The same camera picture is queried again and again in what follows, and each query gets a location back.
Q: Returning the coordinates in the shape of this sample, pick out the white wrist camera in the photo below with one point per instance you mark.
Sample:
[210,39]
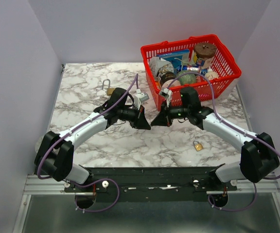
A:
[139,98]
[167,94]

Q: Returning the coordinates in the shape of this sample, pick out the blue soda can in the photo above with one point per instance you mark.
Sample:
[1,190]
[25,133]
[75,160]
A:
[196,69]

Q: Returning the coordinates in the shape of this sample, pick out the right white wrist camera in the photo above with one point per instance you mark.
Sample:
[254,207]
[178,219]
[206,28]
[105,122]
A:
[167,94]

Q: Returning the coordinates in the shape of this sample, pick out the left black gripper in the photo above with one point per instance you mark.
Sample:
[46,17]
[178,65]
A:
[141,122]

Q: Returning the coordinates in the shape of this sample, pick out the small brass padlock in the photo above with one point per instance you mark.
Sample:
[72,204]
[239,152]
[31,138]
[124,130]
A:
[197,145]

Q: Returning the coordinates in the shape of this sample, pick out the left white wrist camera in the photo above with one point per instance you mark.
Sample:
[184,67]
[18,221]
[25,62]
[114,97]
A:
[139,98]

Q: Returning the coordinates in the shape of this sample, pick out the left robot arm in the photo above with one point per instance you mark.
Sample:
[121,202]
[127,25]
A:
[55,154]

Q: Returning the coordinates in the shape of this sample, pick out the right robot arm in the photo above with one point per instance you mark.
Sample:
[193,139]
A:
[258,158]

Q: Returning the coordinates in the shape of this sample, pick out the green melon ball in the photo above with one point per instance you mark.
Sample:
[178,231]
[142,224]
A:
[186,78]

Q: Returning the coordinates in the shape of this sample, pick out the grey tape roll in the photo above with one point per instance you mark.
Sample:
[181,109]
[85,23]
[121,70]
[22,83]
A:
[38,144]

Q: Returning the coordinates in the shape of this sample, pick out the white snack bag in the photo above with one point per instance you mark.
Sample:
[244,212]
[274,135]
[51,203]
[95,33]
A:
[159,65]

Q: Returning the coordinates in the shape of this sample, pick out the black label cup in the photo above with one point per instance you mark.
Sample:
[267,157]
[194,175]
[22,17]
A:
[165,79]

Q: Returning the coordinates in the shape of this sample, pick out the white round bottle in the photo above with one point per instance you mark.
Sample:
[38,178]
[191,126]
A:
[211,75]

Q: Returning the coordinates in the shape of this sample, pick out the blue book box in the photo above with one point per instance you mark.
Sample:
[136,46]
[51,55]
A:
[176,58]

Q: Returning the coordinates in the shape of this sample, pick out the aluminium frame rail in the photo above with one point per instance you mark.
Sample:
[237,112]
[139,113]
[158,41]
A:
[35,187]

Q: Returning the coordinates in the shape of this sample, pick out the brown lid canister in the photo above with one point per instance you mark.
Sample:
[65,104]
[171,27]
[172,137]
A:
[203,54]

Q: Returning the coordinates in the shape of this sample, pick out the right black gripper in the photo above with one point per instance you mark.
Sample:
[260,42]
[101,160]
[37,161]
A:
[164,119]

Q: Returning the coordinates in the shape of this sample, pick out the large brass padlock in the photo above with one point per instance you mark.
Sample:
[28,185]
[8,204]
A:
[109,89]

